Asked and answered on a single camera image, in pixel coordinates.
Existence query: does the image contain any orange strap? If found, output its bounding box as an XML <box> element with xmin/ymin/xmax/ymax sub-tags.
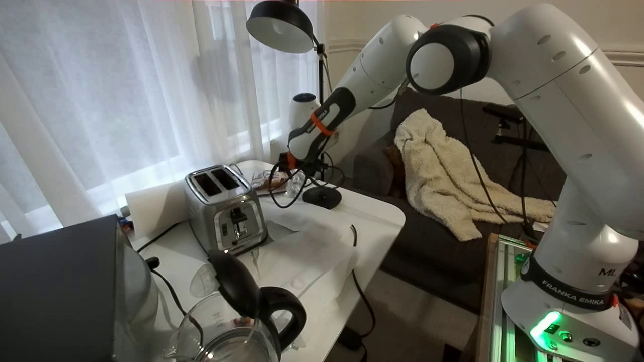
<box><xmin>309</xmin><ymin>113</ymin><xmax>336</xmax><ymax>138</ymax></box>

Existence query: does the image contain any beige towel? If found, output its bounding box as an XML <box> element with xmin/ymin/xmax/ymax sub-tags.
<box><xmin>393</xmin><ymin>106</ymin><xmax>560</xmax><ymax>244</ymax></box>

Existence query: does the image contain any silver two-slot toaster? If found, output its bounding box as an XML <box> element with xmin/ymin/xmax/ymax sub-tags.
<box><xmin>183</xmin><ymin>163</ymin><xmax>270</xmax><ymax>258</ymax></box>

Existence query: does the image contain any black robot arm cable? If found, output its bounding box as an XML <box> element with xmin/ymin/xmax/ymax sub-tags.
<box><xmin>459</xmin><ymin>98</ymin><xmax>531</xmax><ymax>229</ymax></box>

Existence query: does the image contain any dark sofa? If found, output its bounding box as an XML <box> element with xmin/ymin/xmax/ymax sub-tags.
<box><xmin>349</xmin><ymin>87</ymin><xmax>571</xmax><ymax>318</ymax></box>

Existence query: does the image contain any black cable with plug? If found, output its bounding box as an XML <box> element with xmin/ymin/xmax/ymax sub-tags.
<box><xmin>145</xmin><ymin>256</ymin><xmax>207</xmax><ymax>348</ymax></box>

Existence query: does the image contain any black camera tripod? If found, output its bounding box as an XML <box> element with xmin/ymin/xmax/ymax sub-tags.
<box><xmin>481</xmin><ymin>101</ymin><xmax>539</xmax><ymax>146</ymax></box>

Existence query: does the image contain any black round kettle base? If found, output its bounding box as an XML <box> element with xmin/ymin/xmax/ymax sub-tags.
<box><xmin>300</xmin><ymin>185</ymin><xmax>344</xmax><ymax>210</ymax></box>

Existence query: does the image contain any black desk lamp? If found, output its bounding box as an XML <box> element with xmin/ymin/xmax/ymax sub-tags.
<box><xmin>243</xmin><ymin>0</ymin><xmax>331</xmax><ymax>103</ymax></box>

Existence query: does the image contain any black toaster power cable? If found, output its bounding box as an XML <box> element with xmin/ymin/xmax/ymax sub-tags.
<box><xmin>135</xmin><ymin>219</ymin><xmax>189</xmax><ymax>256</ymax></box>

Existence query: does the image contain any white sheer curtain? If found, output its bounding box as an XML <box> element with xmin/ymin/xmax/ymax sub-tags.
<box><xmin>0</xmin><ymin>0</ymin><xmax>325</xmax><ymax>237</ymax></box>

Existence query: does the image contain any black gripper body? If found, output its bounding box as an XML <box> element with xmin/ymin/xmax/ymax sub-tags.
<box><xmin>279</xmin><ymin>150</ymin><xmax>317</xmax><ymax>178</ymax></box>

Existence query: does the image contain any glass kettle with black handle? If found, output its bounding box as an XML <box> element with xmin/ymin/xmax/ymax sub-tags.
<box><xmin>176</xmin><ymin>250</ymin><xmax>310</xmax><ymax>362</ymax></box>

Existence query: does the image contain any black kettle base cable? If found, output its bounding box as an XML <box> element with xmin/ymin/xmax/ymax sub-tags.
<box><xmin>349</xmin><ymin>222</ymin><xmax>378</xmax><ymax>340</ymax></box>

